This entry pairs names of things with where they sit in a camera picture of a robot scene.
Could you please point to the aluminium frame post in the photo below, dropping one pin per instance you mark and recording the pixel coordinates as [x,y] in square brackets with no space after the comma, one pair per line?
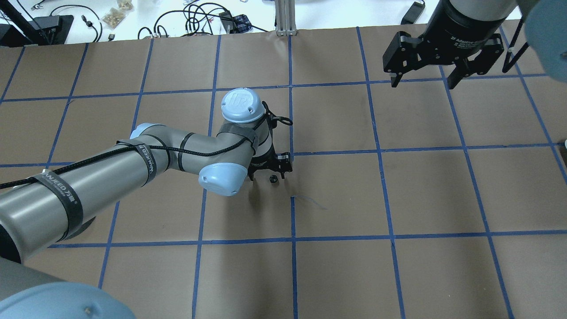
[285,18]

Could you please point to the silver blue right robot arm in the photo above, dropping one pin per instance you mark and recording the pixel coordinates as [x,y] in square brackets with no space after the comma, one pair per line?
[536,24]

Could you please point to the black stand base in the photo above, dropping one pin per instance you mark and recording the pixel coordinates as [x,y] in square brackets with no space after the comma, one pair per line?
[55,28]

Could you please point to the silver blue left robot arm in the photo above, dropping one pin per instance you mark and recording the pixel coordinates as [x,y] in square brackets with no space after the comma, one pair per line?
[56,205]

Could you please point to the bag of wooden pieces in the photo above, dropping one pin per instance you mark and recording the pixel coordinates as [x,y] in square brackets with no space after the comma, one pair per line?
[117,14]

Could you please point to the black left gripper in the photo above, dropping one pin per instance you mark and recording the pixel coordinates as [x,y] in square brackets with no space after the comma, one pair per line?
[258,169]

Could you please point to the black power adapter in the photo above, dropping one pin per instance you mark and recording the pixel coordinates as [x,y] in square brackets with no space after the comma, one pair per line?
[413,13]

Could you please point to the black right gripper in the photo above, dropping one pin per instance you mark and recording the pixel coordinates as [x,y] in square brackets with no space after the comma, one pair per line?
[460,31]

